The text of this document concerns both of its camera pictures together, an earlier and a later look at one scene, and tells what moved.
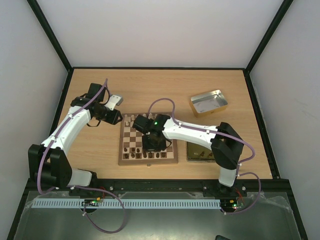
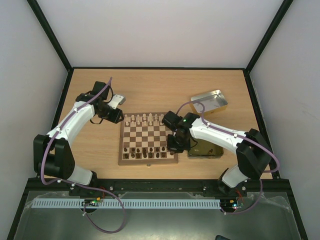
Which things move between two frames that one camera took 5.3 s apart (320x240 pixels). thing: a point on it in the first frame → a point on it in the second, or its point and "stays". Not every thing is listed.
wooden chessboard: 131,150 stays
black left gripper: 112,120 stays
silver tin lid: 208,103 stays
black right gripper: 153,144 → 173,146
